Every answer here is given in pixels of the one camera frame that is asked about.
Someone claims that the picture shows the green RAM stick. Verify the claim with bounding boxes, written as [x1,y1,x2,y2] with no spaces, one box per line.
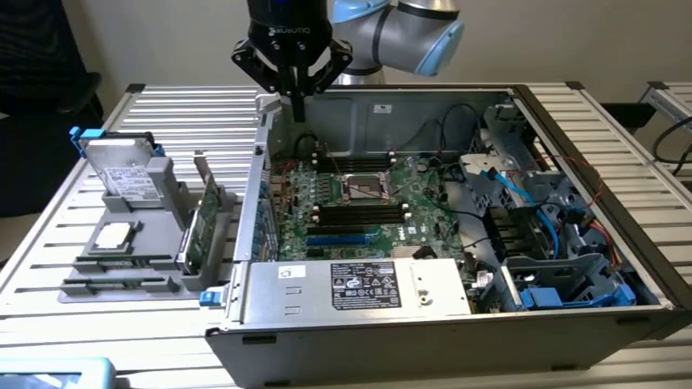
[63,276,167,291]

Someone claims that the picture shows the grey parts rack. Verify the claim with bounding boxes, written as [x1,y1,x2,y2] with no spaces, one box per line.
[56,156,246,305]

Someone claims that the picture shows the metal slat side table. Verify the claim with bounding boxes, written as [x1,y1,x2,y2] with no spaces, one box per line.
[638,80,692,135]

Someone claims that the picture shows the silver CPU chip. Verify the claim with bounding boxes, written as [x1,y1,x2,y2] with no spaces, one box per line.
[92,221,139,249]

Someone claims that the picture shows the silver power supply unit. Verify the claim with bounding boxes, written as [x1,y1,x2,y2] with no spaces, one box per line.
[236,258,472,326]

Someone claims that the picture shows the looped black wire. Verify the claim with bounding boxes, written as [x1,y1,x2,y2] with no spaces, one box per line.
[426,103,482,160]

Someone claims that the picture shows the thin red wire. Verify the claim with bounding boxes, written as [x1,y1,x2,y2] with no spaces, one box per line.
[532,139,608,208]

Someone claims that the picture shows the long blue SATA wire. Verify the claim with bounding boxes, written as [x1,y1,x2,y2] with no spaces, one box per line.
[534,203,590,261]

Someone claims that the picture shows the metal disk bay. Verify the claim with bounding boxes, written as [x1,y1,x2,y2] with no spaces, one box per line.
[458,102,570,204]

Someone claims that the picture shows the blue disk bracket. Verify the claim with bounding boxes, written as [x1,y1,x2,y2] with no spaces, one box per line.
[68,126,164,160]

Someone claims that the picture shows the green graphics card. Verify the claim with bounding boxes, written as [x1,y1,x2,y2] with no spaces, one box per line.
[176,149,227,273]

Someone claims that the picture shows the short blue SATA wire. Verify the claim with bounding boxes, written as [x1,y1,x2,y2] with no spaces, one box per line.
[478,167,535,203]

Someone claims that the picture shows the blue expansion slot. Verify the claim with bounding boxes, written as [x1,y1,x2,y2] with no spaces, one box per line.
[306,236,368,247]

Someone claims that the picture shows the black RAM slot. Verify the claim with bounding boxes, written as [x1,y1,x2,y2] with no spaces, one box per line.
[314,152,394,160]
[312,214,407,222]
[312,219,408,228]
[312,209,406,217]
[314,157,395,165]
[314,161,395,169]
[312,203,404,212]

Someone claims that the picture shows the open grey PC case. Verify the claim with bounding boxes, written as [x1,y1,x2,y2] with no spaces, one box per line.
[203,83,692,384]

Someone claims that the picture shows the silver hard disk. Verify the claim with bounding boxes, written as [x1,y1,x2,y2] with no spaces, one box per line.
[84,139,163,203]

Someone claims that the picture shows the black fan shroud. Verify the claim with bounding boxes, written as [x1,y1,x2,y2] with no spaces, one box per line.
[483,205,548,261]

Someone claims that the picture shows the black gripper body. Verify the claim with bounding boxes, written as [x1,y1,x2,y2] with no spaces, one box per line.
[246,0,335,69]

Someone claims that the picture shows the metal CPU socket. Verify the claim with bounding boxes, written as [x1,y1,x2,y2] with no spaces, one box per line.
[331,172,398,204]

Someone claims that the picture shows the blue disk caddy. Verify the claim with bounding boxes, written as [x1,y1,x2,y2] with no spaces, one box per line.
[518,282,635,312]

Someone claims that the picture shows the green motherboard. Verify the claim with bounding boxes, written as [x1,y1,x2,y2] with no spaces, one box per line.
[274,153,467,263]

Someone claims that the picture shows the thick black cable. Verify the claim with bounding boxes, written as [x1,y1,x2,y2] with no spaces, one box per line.
[652,114,692,177]

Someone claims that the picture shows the long black expansion slot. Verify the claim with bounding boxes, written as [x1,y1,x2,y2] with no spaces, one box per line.
[306,226,368,237]

